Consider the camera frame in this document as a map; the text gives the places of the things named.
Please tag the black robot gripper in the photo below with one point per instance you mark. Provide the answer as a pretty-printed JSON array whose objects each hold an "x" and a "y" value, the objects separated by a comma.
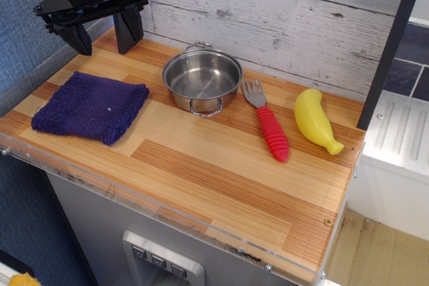
[{"x": 67, "y": 17}]

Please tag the small steel pan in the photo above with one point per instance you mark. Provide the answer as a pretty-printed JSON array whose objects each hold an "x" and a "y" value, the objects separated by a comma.
[{"x": 202, "y": 80}]

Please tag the dark purple cloth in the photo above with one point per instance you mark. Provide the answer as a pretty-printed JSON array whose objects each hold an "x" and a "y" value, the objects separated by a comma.
[{"x": 91, "y": 107}]

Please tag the clear acrylic table edge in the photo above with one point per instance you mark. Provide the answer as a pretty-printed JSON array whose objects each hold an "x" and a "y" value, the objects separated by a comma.
[{"x": 99, "y": 211}]

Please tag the grey toy fridge cabinet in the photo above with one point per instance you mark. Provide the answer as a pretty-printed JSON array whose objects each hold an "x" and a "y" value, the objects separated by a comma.
[{"x": 235, "y": 218}]

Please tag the silver dispenser button panel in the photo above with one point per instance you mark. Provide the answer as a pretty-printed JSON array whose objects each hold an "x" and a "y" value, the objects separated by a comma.
[{"x": 154, "y": 264}]

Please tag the yellow toy banana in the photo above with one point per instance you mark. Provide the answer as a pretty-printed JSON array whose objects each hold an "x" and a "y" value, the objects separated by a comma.
[{"x": 313, "y": 122}]

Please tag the yellow object bottom corner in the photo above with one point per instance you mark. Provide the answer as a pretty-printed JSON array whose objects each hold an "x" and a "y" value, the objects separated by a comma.
[{"x": 23, "y": 280}]

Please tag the white toy sink unit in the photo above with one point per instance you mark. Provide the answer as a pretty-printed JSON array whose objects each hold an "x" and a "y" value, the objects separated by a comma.
[{"x": 390, "y": 184}]

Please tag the fork with red handle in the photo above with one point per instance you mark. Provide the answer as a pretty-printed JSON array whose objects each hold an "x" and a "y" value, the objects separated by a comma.
[{"x": 273, "y": 133}]

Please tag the black vertical post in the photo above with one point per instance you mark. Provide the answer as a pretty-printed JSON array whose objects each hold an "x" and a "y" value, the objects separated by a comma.
[{"x": 395, "y": 36}]

